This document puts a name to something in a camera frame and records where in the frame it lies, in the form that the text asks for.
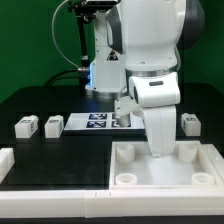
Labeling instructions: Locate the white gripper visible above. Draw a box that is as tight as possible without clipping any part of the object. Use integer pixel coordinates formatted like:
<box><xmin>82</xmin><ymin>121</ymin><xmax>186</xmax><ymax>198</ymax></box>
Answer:
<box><xmin>114</xmin><ymin>97</ymin><xmax>178</xmax><ymax>158</ymax></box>

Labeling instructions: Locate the white square tabletop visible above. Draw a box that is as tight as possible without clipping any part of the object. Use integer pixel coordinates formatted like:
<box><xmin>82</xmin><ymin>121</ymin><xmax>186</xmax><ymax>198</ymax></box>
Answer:
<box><xmin>109</xmin><ymin>141</ymin><xmax>224</xmax><ymax>189</ymax></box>

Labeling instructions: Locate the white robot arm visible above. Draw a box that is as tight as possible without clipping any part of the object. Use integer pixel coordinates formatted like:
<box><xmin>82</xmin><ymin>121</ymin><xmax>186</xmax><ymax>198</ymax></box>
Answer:
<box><xmin>84</xmin><ymin>0</ymin><xmax>205</xmax><ymax>156</ymax></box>

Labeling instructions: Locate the white plate with tags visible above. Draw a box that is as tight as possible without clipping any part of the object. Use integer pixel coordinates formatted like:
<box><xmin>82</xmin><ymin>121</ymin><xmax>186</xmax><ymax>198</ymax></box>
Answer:
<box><xmin>63</xmin><ymin>112</ymin><xmax>146</xmax><ymax>132</ymax></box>

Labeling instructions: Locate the white front fence bar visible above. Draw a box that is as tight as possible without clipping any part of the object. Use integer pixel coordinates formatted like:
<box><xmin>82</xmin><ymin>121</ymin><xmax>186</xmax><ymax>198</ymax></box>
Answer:
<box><xmin>0</xmin><ymin>188</ymin><xmax>224</xmax><ymax>218</ymax></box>

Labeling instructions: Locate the white fence bar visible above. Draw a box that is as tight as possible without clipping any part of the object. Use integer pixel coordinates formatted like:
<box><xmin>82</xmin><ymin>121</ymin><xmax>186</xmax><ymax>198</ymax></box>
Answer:
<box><xmin>0</xmin><ymin>188</ymin><xmax>224</xmax><ymax>218</ymax></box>
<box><xmin>202</xmin><ymin>144</ymin><xmax>224</xmax><ymax>181</ymax></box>

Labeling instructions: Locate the white right fence bar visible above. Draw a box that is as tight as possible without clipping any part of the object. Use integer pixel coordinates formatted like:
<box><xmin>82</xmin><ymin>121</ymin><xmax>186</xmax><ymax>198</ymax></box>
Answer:
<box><xmin>202</xmin><ymin>144</ymin><xmax>224</xmax><ymax>181</ymax></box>

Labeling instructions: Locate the white left fence block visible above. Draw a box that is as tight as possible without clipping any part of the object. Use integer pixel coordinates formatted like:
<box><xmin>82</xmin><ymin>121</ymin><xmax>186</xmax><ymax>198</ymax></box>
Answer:
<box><xmin>0</xmin><ymin>148</ymin><xmax>15</xmax><ymax>184</ymax></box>

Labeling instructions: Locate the black cable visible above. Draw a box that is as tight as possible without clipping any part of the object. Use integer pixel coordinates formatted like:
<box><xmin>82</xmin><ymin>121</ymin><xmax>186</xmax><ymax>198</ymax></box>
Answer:
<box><xmin>44</xmin><ymin>69</ymin><xmax>90</xmax><ymax>87</ymax></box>

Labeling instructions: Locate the black camera stand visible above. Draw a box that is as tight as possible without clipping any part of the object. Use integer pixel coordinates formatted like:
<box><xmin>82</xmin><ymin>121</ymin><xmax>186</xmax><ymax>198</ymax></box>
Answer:
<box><xmin>67</xmin><ymin>0</ymin><xmax>120</xmax><ymax>67</ymax></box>

